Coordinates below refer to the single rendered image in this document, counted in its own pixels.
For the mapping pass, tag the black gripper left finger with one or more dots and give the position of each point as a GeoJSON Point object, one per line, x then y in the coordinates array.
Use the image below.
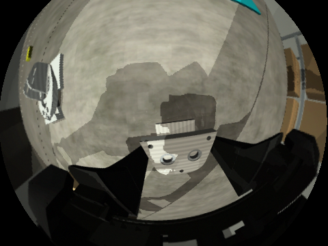
{"type": "Point", "coordinates": [123, 180]}

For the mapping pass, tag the yellow rectangular plate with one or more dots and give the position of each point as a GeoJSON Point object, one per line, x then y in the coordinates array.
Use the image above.
{"type": "Point", "coordinates": [29, 53]}

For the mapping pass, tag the cyan flat rectangular plate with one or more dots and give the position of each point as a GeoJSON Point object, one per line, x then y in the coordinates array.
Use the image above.
{"type": "Point", "coordinates": [248, 4]}

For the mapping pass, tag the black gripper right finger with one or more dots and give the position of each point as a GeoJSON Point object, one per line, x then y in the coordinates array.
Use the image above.
{"type": "Point", "coordinates": [241, 161]}

